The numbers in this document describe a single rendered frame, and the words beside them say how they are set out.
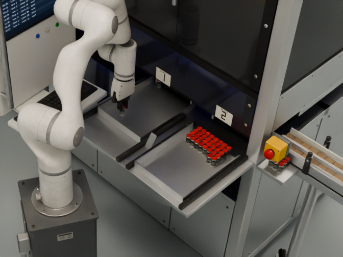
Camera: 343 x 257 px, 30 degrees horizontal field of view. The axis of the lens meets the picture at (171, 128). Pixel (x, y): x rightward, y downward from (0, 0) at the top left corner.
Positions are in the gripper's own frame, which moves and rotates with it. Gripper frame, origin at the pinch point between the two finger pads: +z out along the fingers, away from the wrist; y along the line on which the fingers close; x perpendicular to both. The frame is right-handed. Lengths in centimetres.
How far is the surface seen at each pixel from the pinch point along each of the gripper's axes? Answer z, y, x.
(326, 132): 24, -81, 58
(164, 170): 5.9, 10.2, 35.1
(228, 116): -10.2, -18.9, 41.2
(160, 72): -9.9, -18.8, 3.1
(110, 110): 5.8, 1.6, -5.6
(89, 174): 93, -24, -47
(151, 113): 5.4, -10.0, 7.8
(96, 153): 69, -21, -39
